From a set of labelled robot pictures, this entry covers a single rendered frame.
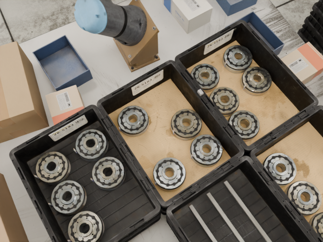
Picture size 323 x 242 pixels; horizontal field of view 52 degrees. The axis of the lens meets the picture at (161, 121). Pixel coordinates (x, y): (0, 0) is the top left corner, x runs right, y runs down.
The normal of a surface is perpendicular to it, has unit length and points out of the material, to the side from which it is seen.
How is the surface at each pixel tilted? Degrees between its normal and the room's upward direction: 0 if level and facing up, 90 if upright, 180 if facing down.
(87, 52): 0
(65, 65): 0
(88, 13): 46
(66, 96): 0
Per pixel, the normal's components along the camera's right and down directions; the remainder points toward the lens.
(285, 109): 0.00, -0.38
